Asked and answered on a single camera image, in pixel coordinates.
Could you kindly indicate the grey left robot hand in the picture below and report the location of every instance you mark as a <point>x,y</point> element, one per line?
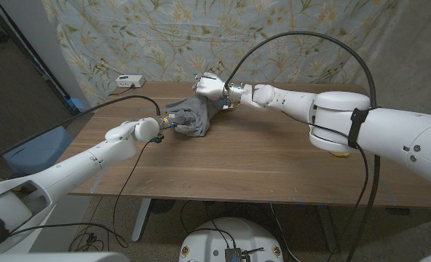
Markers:
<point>181,123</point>

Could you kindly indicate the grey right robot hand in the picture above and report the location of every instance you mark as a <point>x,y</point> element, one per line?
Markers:
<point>210,86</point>

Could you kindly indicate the grey shorts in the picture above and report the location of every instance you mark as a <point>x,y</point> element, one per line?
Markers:
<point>197,111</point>

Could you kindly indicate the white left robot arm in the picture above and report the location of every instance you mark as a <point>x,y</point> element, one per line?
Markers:
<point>73,167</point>

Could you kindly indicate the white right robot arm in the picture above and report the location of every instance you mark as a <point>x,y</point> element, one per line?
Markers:
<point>383,131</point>

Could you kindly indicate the yellow lemon-shaped stress ball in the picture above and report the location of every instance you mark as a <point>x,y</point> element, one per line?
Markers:
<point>340,154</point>

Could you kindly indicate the floral printed backdrop cloth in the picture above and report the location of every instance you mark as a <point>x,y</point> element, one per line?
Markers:
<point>164,40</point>

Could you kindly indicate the white power strip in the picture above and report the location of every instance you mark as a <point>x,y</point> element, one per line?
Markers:
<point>129,80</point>

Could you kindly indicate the white table leg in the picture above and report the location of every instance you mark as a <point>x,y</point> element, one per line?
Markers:
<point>141,222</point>

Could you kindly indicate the white robot torso base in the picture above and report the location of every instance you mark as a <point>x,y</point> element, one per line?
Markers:
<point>252,236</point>

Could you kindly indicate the small grey box on torso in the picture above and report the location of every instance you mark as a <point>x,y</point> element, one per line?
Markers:
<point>233,255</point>

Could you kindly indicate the blue plastic bin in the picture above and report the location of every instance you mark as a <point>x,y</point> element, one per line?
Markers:
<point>37,153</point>

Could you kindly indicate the grey table leg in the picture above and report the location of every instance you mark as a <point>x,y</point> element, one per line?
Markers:
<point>328,233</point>

